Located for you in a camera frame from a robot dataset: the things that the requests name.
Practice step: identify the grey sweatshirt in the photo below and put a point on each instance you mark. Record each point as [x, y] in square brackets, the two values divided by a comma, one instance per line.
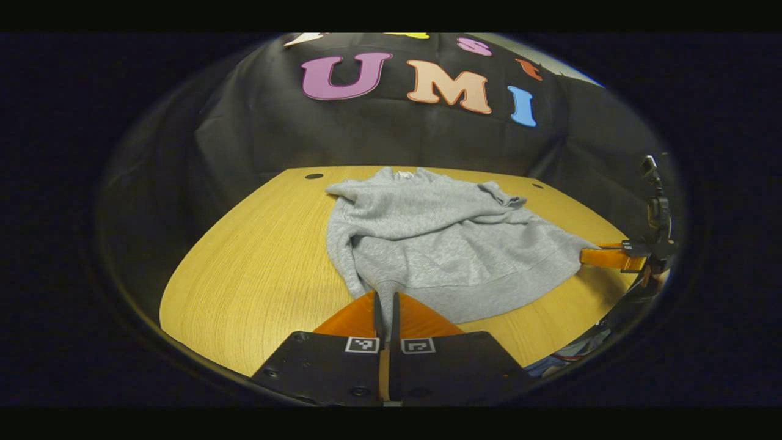
[446, 244]

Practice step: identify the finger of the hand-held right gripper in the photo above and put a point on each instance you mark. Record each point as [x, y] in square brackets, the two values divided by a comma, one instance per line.
[611, 256]

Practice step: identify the black backdrop cloth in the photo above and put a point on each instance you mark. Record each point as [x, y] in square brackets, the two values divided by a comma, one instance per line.
[379, 134]

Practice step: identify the blue clothing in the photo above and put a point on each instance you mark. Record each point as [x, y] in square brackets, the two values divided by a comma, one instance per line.
[568, 354]

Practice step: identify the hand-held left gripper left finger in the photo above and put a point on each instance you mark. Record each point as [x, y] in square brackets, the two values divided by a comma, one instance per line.
[378, 315]

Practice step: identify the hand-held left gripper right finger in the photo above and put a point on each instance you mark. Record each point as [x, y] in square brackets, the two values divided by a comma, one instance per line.
[396, 315]

